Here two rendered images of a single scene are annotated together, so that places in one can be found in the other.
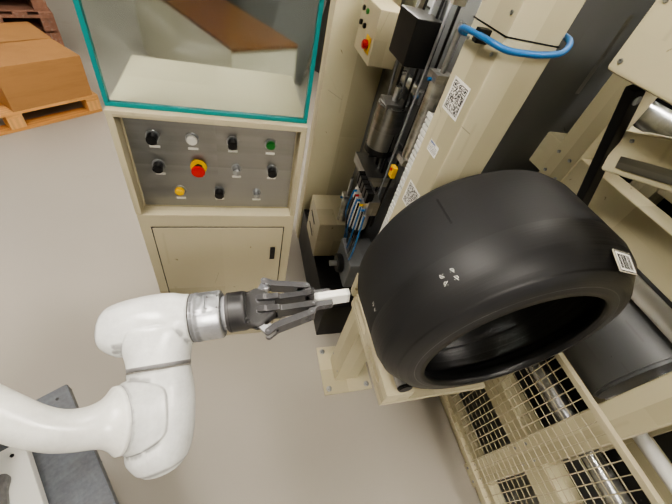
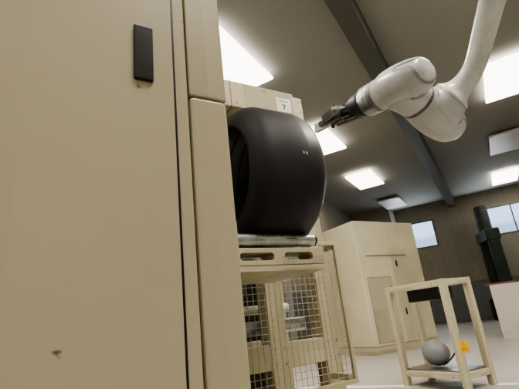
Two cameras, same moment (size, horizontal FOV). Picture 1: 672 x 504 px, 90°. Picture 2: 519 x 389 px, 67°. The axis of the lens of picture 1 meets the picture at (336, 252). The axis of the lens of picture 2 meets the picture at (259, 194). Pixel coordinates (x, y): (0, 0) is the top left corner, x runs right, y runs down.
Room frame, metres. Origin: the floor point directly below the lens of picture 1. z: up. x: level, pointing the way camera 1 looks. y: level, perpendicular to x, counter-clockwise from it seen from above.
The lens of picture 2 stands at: (0.77, 1.13, 0.63)
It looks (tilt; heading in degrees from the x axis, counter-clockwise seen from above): 18 degrees up; 263
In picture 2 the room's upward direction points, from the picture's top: 6 degrees counter-clockwise
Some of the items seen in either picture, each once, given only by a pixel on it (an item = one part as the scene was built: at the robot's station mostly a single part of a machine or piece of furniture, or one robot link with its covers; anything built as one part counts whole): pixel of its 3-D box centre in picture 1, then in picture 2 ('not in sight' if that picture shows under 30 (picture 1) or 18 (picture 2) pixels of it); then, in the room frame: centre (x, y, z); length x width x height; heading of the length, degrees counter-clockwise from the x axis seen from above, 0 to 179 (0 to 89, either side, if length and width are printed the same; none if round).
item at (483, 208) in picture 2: not in sight; (494, 260); (-6.65, -9.00, 1.54); 1.00 x 0.81 x 3.08; 54
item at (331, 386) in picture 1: (343, 367); not in sight; (0.86, -0.22, 0.01); 0.27 x 0.27 x 0.02; 24
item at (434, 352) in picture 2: not in sight; (436, 332); (-0.94, -2.14, 0.40); 0.60 x 0.35 x 0.80; 114
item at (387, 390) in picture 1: (380, 341); (275, 258); (0.58, -0.22, 0.84); 0.36 x 0.09 x 0.06; 24
